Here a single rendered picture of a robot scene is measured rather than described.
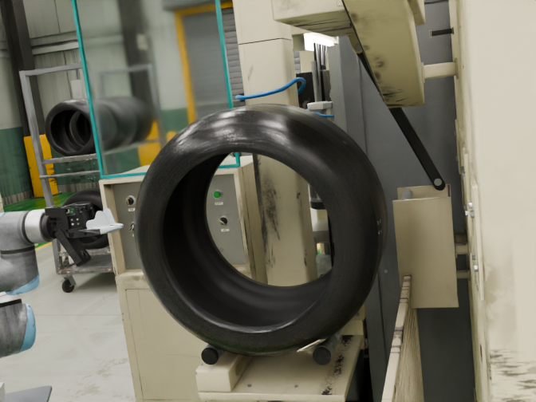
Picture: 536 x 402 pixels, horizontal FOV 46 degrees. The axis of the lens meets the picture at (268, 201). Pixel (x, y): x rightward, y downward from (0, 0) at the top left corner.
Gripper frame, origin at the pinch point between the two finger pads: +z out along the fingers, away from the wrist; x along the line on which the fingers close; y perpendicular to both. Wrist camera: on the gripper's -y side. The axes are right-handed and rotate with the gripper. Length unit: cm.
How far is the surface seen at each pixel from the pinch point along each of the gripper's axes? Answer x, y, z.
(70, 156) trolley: 315, -3, -214
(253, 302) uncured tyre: 15.2, -26.4, 28.8
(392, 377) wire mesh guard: -39, -22, 71
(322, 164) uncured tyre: -12, 14, 58
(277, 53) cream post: 28, 40, 41
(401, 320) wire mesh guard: -12, -22, 71
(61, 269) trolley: 315, -99, -243
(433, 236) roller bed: 21, -12, 78
